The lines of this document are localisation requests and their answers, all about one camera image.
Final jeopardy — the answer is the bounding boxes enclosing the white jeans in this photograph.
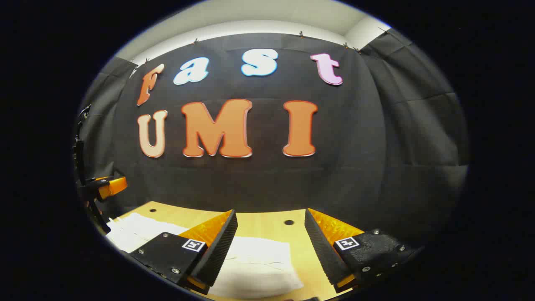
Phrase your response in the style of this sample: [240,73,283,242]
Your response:
[104,212,305,299]

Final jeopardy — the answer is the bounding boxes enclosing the black backdrop cloth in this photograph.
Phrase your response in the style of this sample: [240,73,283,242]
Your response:
[77,29,471,251]

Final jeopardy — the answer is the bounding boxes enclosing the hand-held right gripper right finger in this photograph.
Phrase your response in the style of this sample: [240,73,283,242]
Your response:
[304,208,425,294]

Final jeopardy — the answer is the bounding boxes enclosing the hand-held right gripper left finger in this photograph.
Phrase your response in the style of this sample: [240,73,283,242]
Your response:
[130,209,239,295]

